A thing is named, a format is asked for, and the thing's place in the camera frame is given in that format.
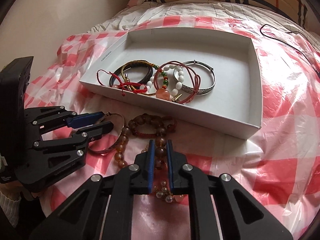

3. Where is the patterned thin bangle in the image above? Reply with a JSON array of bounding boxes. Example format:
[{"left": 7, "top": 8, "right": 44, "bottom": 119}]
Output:
[{"left": 88, "top": 112, "right": 126, "bottom": 155}]

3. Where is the amber bead bracelet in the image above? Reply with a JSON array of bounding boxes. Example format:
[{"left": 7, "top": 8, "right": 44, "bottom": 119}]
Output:
[{"left": 114, "top": 126, "right": 168, "bottom": 170}]

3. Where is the small pearl bracelet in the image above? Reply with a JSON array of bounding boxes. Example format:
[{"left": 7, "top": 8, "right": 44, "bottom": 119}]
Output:
[{"left": 152, "top": 179, "right": 176, "bottom": 203}]

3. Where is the dark red bead bracelet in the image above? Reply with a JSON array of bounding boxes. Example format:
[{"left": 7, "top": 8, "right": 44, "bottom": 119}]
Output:
[{"left": 127, "top": 113, "right": 178, "bottom": 139}]

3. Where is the red string bracelet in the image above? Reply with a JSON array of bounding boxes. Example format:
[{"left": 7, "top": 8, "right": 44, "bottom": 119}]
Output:
[{"left": 96, "top": 69, "right": 149, "bottom": 97}]

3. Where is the gold thin bangle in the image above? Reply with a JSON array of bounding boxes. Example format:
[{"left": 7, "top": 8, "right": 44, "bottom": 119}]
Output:
[{"left": 120, "top": 60, "right": 156, "bottom": 96}]

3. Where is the white bead bracelet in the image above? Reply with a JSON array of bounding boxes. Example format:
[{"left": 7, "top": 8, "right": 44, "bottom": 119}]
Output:
[{"left": 146, "top": 64, "right": 186, "bottom": 98}]

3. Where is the black braided leather bracelet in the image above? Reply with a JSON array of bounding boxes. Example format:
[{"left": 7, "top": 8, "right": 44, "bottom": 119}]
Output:
[{"left": 108, "top": 63, "right": 154, "bottom": 88}]

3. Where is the silver bangle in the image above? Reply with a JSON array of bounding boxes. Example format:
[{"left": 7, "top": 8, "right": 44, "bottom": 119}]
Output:
[{"left": 173, "top": 60, "right": 216, "bottom": 95}]

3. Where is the red cord green bead bracelet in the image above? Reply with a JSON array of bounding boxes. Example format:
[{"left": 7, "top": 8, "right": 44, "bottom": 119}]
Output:
[{"left": 153, "top": 60, "right": 202, "bottom": 105}]

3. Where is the red white checkered plastic sheet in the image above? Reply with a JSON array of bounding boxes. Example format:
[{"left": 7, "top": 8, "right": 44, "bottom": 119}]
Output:
[{"left": 25, "top": 15, "right": 319, "bottom": 239}]

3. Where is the white shallow cardboard box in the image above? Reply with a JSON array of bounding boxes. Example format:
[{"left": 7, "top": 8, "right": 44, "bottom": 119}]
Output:
[{"left": 80, "top": 28, "right": 263, "bottom": 139}]

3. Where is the pink pillow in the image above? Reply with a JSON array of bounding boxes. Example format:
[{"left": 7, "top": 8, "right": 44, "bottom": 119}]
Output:
[{"left": 127, "top": 0, "right": 145, "bottom": 8}]

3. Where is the white striped bed sheet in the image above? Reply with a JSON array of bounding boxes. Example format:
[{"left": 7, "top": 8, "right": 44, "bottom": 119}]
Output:
[{"left": 88, "top": 0, "right": 303, "bottom": 33}]

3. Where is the black cable with adapter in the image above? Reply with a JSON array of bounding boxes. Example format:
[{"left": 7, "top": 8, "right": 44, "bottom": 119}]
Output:
[{"left": 259, "top": 23, "right": 320, "bottom": 78}]

